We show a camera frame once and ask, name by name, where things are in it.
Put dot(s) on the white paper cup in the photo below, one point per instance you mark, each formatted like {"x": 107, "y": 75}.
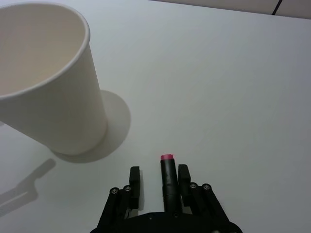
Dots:
{"x": 48, "y": 80}

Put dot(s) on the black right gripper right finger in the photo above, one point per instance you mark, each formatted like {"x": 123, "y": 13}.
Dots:
{"x": 184, "y": 179}

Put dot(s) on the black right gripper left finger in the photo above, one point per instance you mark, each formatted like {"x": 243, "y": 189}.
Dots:
{"x": 134, "y": 184}

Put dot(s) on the black marker with pink end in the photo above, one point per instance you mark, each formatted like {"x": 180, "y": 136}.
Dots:
{"x": 169, "y": 179}

